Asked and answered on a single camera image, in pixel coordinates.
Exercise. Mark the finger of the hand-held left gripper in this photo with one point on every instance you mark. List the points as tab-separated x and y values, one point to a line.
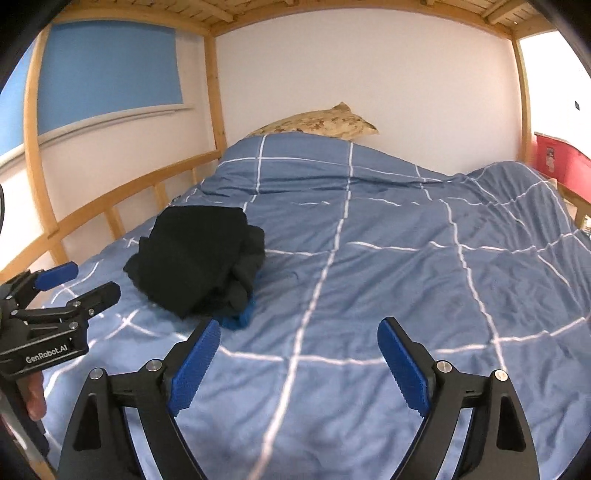
99	295
57	275

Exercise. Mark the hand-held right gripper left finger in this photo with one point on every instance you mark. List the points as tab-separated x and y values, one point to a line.
198	360

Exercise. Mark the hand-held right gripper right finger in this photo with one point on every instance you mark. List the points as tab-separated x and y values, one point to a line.
401	360

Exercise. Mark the black pants with orange pawprint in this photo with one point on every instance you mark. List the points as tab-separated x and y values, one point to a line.
194	254

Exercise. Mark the person's left hand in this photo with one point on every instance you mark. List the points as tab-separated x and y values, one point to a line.
36	397

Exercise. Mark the blue folded garment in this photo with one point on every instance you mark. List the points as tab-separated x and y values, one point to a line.
236	321

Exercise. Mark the blue checked duvet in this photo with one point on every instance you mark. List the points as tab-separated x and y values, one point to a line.
392	277

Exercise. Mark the dark green crumpled garment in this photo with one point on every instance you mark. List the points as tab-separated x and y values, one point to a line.
251	263

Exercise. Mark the white window sill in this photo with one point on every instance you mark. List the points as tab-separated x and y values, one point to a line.
106	117

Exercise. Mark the blue window blind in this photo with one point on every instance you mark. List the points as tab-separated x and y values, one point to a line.
111	69

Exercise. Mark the camouflage pattern pillow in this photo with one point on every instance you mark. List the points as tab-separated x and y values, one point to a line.
323	122

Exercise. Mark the red plastic bin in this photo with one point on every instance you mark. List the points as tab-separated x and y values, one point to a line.
561	161

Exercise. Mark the wooden bed frame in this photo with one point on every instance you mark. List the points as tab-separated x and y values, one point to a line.
214	92

